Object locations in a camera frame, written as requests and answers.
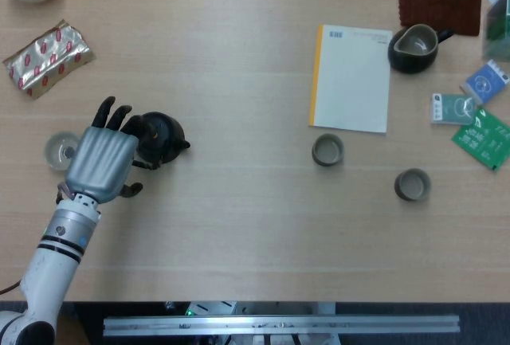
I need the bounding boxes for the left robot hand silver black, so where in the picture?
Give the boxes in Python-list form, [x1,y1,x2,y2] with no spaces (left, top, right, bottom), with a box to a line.
[65,96,144,204]

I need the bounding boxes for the grey-green tea sachet box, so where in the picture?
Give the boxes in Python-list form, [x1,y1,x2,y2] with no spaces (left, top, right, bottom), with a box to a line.
[430,92,478,126]

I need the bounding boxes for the green tea packet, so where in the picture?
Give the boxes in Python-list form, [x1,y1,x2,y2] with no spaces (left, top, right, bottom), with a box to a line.
[451,107,510,173]

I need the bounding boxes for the dark ceramic pitcher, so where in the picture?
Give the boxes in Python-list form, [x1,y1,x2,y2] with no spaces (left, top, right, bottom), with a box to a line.
[387,23,455,75]

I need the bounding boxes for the gold foil packet red prints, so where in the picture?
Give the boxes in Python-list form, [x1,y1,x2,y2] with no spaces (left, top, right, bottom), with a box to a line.
[2,18,96,101]

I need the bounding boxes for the dark ceramic teacup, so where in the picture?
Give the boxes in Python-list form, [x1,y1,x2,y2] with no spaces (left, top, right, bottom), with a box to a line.
[311,133,345,167]
[394,167,433,202]

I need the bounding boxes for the aluminium rail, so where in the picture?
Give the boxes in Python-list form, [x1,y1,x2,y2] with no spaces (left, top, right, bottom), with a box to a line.
[103,314,461,337]

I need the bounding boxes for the white notebook yellow spine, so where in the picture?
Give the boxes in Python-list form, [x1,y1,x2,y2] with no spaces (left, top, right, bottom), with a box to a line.
[307,23,394,135]

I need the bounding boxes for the clear green tea box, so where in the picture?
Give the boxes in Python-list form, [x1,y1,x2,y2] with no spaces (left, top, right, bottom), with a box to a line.
[481,0,510,62]

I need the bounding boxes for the black cast iron teapot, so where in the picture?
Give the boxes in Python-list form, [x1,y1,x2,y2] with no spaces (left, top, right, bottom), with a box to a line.
[127,111,191,171]

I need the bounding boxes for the blue tea sachet box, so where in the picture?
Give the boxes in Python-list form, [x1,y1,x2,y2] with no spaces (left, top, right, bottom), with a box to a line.
[460,59,510,106]

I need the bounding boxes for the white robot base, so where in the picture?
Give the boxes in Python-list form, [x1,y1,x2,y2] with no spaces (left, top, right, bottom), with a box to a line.
[186,300,240,316]

